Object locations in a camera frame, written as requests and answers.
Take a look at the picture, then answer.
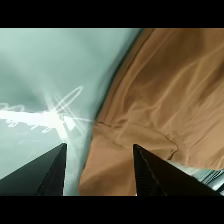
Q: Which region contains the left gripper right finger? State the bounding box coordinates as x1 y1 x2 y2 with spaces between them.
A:
132 143 220 197

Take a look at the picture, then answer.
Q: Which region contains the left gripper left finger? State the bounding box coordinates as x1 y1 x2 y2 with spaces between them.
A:
0 142 68 197

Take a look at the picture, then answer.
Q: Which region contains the brown T-shirt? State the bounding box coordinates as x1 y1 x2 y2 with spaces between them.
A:
78 27 224 197

